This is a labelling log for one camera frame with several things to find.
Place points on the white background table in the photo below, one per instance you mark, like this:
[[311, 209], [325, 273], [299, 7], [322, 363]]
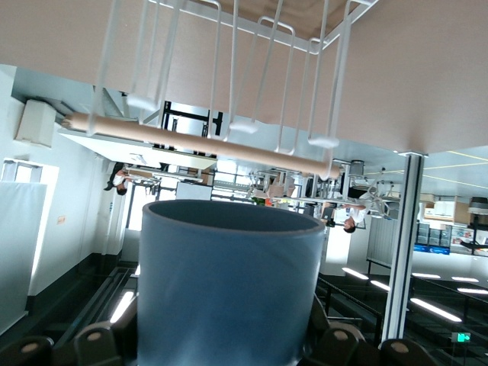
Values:
[[114, 146]]

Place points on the white partition panel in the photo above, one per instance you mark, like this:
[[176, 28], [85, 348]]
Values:
[[19, 259]]

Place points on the blue plastic cup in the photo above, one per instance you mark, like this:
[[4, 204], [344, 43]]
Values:
[[228, 286]]

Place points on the green exit sign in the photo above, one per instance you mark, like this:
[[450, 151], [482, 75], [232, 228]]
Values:
[[461, 337]]

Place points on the white wall box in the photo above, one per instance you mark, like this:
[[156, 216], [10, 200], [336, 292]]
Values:
[[36, 122]]

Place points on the white office chair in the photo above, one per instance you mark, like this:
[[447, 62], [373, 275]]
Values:
[[383, 202]]

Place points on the aluminium frame post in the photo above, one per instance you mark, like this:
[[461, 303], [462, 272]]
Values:
[[404, 248]]

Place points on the brown table cover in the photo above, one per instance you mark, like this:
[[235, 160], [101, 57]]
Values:
[[400, 76]]

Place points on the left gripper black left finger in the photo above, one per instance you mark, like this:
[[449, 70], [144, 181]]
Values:
[[110, 343]]

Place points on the shelf with storage bins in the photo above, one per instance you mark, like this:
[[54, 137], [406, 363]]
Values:
[[442, 232]]

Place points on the ceiling light strip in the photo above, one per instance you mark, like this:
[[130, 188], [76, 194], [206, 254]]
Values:
[[355, 273], [122, 307], [434, 309]]

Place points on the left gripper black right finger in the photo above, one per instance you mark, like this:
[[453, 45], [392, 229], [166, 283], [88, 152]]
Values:
[[335, 345]]

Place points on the person in white shirt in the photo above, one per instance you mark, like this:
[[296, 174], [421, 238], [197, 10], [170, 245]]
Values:
[[120, 183], [354, 217]]

